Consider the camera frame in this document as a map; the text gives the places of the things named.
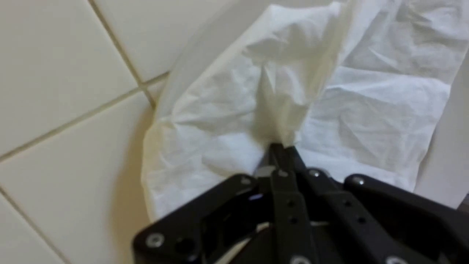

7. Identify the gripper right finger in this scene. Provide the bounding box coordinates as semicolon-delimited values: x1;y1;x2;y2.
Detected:
284;146;469;264

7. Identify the white tissue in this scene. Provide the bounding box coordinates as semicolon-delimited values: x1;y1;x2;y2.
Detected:
141;0;469;222

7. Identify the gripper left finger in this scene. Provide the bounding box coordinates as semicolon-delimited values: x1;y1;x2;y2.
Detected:
132;143;318;264

